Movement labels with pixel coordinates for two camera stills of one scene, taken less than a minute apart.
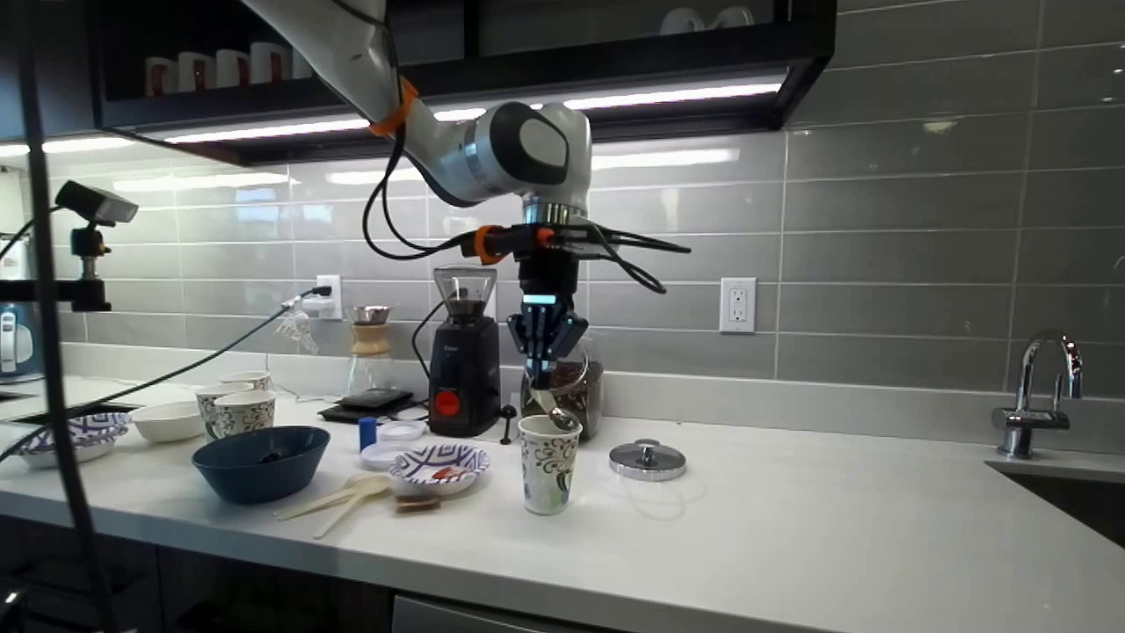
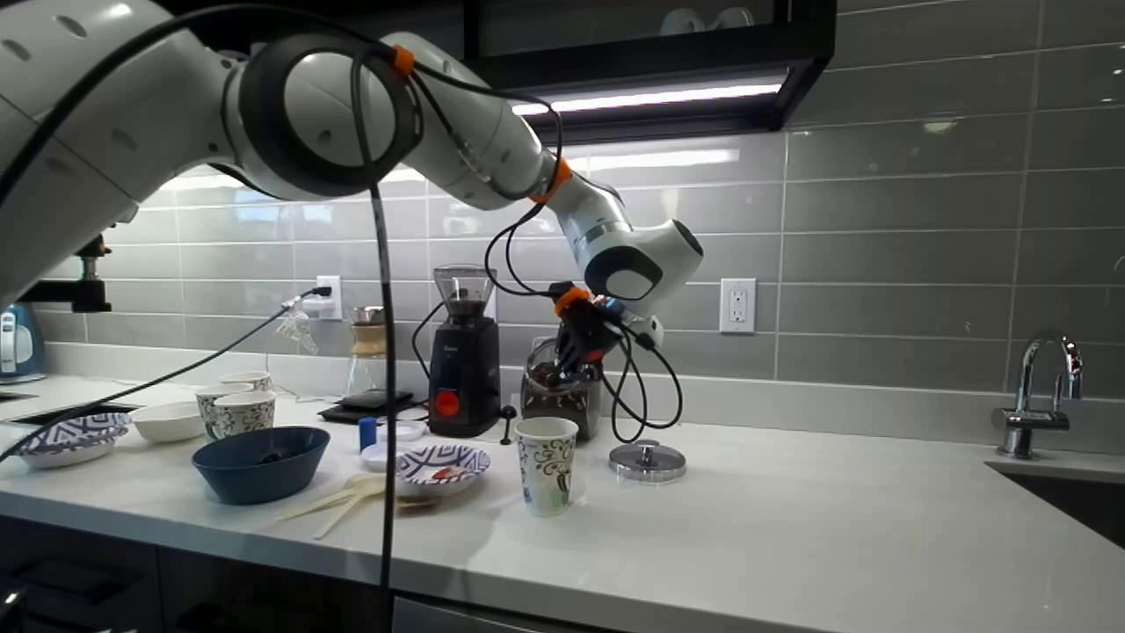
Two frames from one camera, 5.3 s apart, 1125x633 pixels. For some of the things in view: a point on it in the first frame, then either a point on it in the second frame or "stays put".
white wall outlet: (329, 306) stays put
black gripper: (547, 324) to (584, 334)
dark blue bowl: (260, 461) stays put
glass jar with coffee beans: (573, 387) stays put
